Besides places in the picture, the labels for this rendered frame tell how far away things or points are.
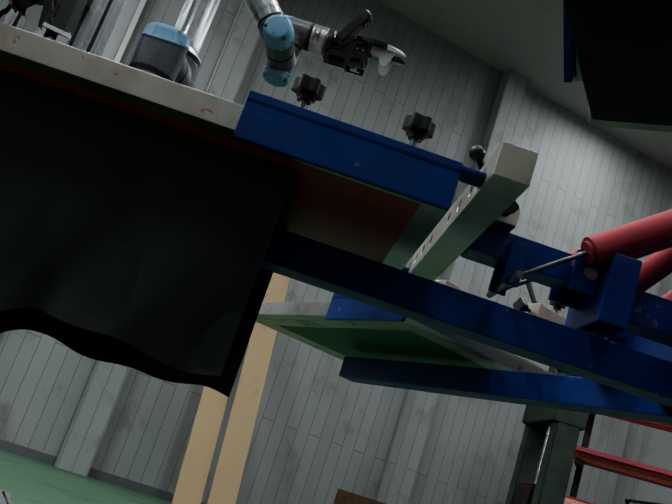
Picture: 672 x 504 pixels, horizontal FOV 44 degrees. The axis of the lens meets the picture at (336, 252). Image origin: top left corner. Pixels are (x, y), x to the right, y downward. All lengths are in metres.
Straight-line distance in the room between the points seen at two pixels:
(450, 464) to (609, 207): 4.09
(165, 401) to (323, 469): 1.88
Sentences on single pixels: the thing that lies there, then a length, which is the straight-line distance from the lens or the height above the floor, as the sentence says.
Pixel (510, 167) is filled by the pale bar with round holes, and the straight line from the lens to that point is 1.10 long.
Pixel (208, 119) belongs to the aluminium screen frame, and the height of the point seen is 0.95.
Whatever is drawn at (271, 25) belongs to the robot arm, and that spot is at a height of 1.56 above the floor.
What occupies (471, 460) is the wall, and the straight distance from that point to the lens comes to 10.15.
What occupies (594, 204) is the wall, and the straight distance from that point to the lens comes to 11.52.
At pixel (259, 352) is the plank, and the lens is 8.46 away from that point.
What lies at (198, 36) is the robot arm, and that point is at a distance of 2.31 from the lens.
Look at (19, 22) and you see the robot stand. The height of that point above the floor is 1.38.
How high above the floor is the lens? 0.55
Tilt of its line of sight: 16 degrees up
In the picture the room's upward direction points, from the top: 19 degrees clockwise
